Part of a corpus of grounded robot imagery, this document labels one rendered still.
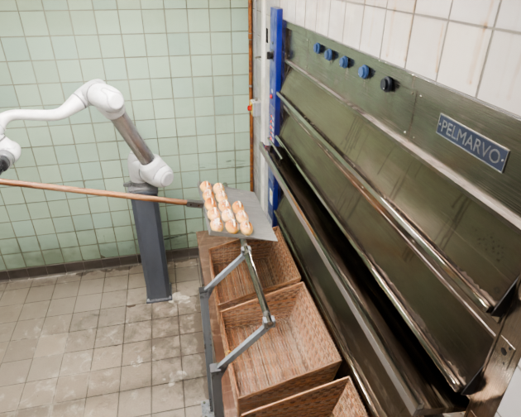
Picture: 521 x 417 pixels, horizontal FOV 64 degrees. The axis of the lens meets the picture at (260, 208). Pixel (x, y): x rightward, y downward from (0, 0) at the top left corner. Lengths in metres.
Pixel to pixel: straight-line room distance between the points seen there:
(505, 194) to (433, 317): 0.43
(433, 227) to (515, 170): 0.29
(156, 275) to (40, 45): 1.81
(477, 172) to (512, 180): 0.10
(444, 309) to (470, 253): 0.22
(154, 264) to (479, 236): 2.63
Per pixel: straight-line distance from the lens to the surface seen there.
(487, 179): 1.05
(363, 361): 1.82
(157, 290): 3.51
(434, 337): 1.28
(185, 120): 3.41
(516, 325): 1.05
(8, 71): 3.46
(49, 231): 3.91
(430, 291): 1.30
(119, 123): 2.59
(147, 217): 3.11
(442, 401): 1.25
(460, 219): 1.13
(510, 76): 0.98
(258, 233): 2.17
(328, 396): 2.00
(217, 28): 3.29
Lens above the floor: 2.35
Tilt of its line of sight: 30 degrees down
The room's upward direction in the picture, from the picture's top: straight up
